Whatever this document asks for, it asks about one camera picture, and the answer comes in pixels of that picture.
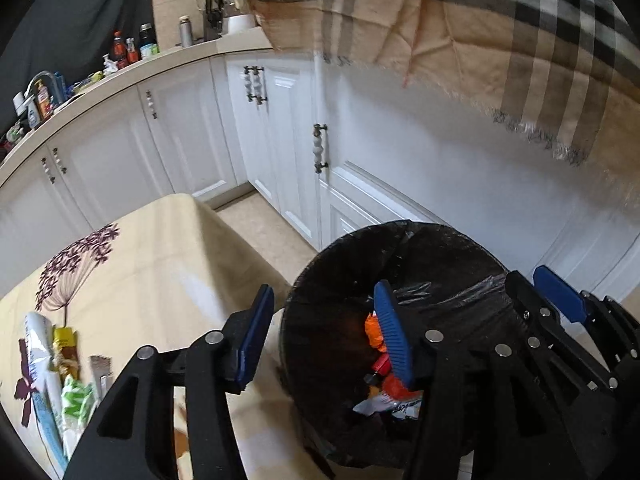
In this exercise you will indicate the yellow-green dish cloth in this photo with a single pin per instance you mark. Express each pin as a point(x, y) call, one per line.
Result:
point(89, 82)

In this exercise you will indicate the chrome kitchen faucet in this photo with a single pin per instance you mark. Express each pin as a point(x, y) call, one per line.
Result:
point(42, 77)

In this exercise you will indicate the red tube with black cap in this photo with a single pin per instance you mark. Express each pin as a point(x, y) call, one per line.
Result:
point(382, 362)

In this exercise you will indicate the black bag-lined trash bin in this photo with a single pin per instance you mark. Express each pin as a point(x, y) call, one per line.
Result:
point(340, 280)

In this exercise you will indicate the dark bottle with teal label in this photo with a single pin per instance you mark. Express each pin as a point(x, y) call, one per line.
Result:
point(148, 42)

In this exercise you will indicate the plaid beige cloth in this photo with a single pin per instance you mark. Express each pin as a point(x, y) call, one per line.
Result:
point(475, 20)

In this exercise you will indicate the white pump bottle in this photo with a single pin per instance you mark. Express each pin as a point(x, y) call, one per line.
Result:
point(109, 64)

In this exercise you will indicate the black knife block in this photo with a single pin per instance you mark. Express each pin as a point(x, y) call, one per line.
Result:
point(214, 15)

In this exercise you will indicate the white detergent bottle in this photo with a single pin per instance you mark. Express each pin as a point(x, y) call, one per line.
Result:
point(31, 112)

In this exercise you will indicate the black window curtain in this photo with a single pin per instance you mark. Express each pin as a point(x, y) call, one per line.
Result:
point(75, 15)

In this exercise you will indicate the white blue-print toothpaste tube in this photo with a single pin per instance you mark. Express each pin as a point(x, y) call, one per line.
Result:
point(37, 342)

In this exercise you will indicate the small red sauce bottle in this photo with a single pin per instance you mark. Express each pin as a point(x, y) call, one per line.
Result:
point(132, 52)

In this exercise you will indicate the blue flat tube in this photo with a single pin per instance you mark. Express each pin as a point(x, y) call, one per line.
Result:
point(50, 430)

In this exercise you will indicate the dark sauce bottle red label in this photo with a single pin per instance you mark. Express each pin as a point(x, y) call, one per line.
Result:
point(120, 52)

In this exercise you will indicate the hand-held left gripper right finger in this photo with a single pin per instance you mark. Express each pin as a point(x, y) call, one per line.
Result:
point(394, 337)

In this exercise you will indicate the large white blue toothpaste tube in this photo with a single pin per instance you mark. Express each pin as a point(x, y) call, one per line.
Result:
point(382, 403)

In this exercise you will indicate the red-orange plastic bag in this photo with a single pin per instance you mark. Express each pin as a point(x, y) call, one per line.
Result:
point(395, 385)

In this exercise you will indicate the white kitchen base cabinets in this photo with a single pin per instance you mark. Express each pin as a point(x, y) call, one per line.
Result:
point(190, 125)

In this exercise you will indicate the green and white crumpled wrapper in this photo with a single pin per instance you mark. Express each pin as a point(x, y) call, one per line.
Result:
point(76, 404)

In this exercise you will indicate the yellow snack packet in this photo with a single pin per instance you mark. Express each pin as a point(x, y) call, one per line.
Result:
point(66, 350)

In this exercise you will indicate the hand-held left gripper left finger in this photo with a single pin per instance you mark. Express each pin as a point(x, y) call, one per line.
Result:
point(252, 345)

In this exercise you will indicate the grey thermos bottle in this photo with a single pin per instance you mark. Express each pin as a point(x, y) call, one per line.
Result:
point(186, 32)

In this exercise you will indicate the white jug with orange lid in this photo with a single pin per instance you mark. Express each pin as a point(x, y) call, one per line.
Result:
point(239, 12)

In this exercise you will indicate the orange dish soap bottle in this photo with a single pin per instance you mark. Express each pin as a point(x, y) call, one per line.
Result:
point(43, 100)

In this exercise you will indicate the floral beige tablecloth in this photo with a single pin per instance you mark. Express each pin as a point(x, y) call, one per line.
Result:
point(150, 260)

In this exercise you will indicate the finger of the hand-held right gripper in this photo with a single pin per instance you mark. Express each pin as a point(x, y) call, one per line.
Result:
point(540, 330)
point(557, 292)

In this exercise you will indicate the orange plastic bag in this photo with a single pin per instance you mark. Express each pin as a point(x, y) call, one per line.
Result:
point(372, 332)

